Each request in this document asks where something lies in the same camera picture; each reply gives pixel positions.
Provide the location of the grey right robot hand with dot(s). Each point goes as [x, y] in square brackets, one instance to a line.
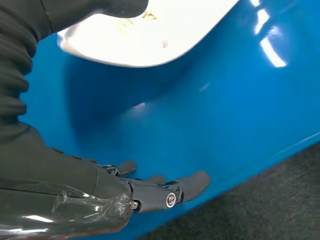
[62, 185]

